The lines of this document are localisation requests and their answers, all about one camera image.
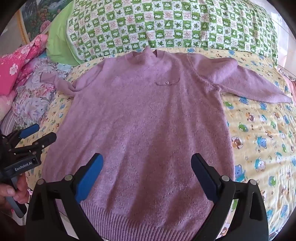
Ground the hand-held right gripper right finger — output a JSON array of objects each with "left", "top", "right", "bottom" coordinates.
[{"left": 191, "top": 153, "right": 270, "bottom": 241}]

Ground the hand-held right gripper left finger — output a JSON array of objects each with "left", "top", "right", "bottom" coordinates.
[{"left": 25, "top": 153, "right": 104, "bottom": 241}]

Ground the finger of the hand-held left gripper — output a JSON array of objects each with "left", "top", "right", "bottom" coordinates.
[
  {"left": 9, "top": 132, "right": 57, "bottom": 161},
  {"left": 4, "top": 123, "right": 40, "bottom": 146}
]

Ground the purple knit sweater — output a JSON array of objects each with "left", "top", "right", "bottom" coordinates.
[{"left": 40, "top": 45, "right": 292, "bottom": 241}]

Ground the person's left hand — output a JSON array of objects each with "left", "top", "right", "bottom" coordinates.
[{"left": 0, "top": 177, "right": 31, "bottom": 210}]

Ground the purple striped cloth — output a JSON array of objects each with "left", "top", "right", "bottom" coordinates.
[{"left": 0, "top": 109, "right": 18, "bottom": 137}]

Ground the pale floral blanket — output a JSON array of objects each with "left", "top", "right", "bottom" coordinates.
[{"left": 0, "top": 50, "right": 77, "bottom": 137}]

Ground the pink floral cloth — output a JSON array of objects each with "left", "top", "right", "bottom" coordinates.
[{"left": 0, "top": 34, "right": 50, "bottom": 96}]

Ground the yellow bear printed blanket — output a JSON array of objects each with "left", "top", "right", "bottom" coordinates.
[{"left": 24, "top": 47, "right": 296, "bottom": 241}]

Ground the plain green cloth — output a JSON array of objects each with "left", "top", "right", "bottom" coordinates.
[{"left": 46, "top": 2, "right": 80, "bottom": 66}]

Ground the green checked printed quilt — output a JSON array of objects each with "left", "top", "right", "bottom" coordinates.
[{"left": 66, "top": 0, "right": 279, "bottom": 63}]

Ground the wall poster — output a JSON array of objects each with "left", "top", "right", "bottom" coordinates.
[{"left": 17, "top": 0, "right": 75, "bottom": 45}]

